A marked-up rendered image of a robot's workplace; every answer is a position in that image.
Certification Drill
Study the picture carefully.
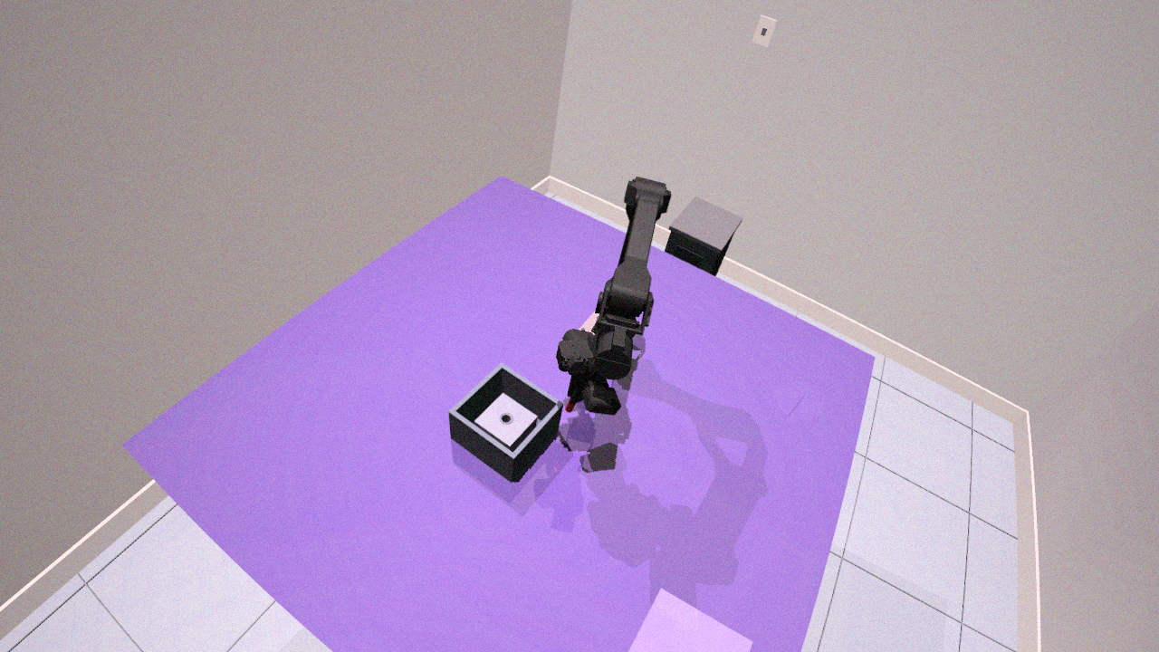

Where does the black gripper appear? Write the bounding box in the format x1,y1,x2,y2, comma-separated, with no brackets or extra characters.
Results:
562,329,621,415

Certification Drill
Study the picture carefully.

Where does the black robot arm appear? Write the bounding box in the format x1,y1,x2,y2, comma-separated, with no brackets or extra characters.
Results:
556,177,671,380

